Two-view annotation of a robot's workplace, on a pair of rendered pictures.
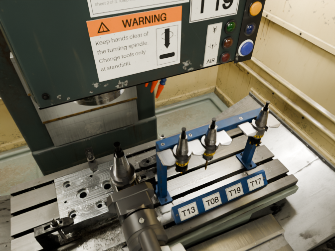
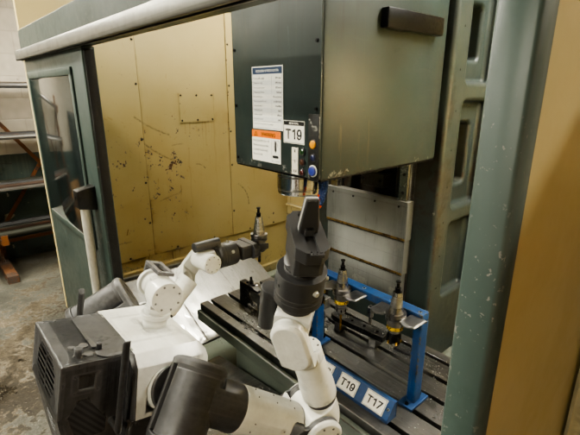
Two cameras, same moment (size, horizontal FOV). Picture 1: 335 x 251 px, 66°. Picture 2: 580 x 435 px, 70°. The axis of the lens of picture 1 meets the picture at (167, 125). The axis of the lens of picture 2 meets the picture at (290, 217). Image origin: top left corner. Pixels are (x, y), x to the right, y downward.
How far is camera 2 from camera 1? 134 cm
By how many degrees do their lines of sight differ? 66
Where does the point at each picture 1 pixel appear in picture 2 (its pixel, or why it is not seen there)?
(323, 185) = not seen: outside the picture
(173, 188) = (328, 348)
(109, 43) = (256, 141)
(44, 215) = not seen: hidden behind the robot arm
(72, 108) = (348, 247)
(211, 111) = not seen: hidden behind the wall
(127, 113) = (389, 287)
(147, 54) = (268, 152)
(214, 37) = (294, 154)
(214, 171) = (373, 374)
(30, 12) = (240, 121)
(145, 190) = (250, 245)
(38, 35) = (241, 129)
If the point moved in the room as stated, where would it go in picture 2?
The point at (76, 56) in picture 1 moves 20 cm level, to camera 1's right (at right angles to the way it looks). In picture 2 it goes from (248, 142) to (261, 150)
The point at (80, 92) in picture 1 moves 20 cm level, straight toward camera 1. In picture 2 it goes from (247, 161) to (197, 167)
